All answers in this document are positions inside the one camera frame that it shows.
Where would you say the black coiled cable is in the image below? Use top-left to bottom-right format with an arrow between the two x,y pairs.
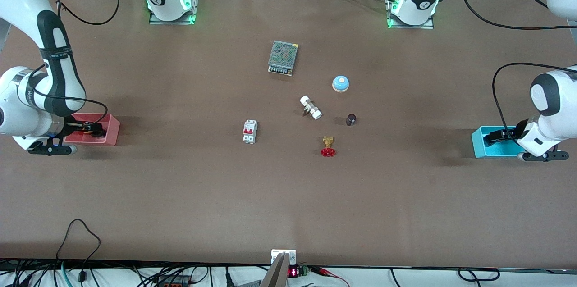
458,268 -> 501,282

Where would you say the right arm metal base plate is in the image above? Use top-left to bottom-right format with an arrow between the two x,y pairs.
149,0 -> 200,25

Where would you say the small metal bracket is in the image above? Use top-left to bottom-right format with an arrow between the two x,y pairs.
271,249 -> 297,266

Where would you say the metal mesh power supply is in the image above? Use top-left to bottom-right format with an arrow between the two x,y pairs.
268,40 -> 299,77

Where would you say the pink plastic bin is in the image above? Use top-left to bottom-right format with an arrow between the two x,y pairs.
63,113 -> 120,146

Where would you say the cyan plastic bin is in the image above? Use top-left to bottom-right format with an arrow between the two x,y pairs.
471,126 -> 526,159

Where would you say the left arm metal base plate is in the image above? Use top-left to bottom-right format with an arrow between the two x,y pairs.
386,0 -> 435,30

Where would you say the red clip lead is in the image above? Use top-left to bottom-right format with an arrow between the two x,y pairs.
311,267 -> 350,287

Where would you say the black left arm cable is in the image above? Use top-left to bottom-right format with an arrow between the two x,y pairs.
458,0 -> 577,141

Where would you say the thin black looped cable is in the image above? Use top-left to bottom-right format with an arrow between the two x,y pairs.
56,219 -> 101,282

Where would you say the brass valve red handle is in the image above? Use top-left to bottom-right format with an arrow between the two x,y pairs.
321,136 -> 337,158

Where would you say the grey metal bar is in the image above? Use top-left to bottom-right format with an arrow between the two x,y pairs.
261,253 -> 289,287

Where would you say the white plastic pipe fitting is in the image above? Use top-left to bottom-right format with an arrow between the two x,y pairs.
299,95 -> 323,120

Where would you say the white circuit breaker red switch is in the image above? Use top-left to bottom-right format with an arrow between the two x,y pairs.
243,119 -> 258,144

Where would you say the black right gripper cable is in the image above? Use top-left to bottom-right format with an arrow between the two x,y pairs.
29,64 -> 109,126

